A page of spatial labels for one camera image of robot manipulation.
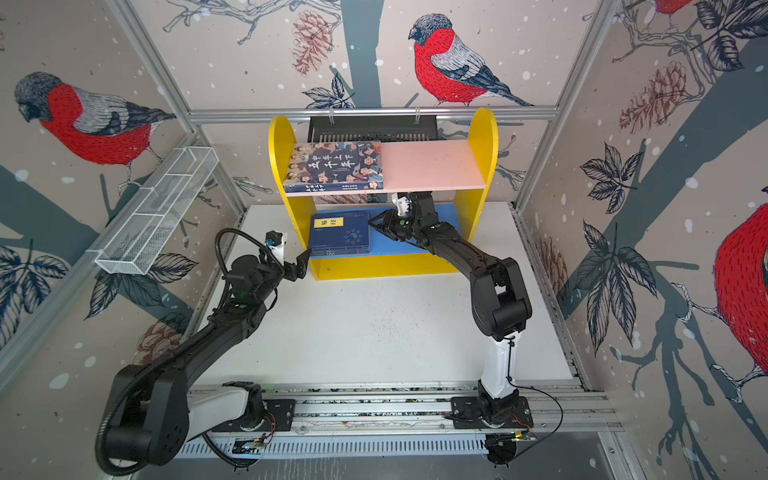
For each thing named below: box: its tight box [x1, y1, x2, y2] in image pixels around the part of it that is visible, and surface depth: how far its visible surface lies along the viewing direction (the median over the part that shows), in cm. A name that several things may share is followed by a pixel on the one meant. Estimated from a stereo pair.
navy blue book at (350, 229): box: [311, 211, 370, 248], surface depth 92 cm
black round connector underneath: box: [485, 433, 517, 469], surface depth 71 cm
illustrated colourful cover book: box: [283, 141, 384, 193], surface depth 73 cm
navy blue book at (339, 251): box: [310, 248, 371, 256], surface depth 89 cm
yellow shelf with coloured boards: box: [269, 108, 499, 280], surface depth 76 cm
